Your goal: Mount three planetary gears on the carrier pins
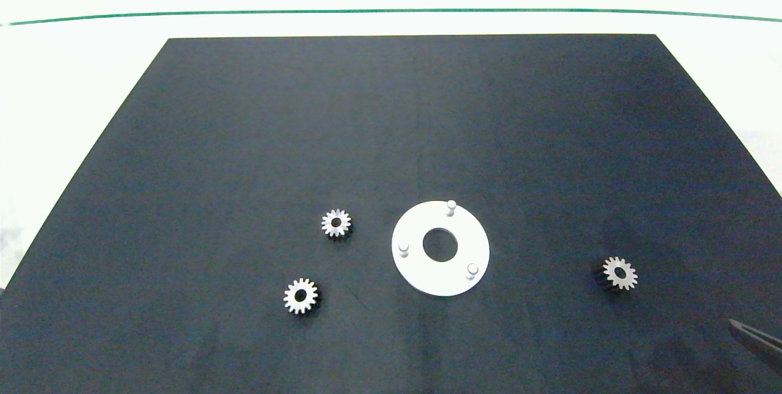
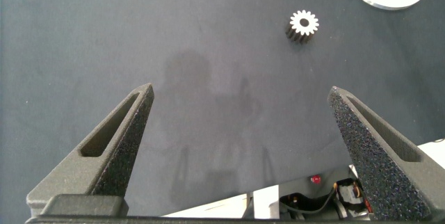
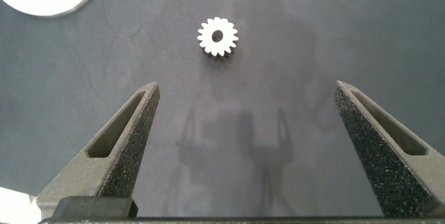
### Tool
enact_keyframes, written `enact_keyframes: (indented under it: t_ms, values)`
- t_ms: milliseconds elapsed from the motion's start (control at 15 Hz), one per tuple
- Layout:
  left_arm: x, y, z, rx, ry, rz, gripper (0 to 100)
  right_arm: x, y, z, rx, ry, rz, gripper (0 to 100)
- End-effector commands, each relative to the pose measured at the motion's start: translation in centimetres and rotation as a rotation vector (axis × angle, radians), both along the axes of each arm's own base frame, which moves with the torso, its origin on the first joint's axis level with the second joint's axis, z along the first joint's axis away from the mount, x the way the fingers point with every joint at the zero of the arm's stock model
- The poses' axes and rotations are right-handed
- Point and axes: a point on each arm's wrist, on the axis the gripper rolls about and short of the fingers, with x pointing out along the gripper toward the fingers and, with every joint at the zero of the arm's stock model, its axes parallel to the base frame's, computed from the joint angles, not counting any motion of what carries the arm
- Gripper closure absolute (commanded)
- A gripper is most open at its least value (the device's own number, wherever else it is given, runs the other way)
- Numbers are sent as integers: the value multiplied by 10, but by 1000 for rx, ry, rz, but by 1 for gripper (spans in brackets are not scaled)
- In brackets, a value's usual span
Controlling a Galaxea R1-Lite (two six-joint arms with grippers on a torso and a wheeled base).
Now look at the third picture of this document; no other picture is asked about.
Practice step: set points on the small steel planetary gear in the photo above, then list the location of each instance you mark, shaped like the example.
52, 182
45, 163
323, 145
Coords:
227, 38

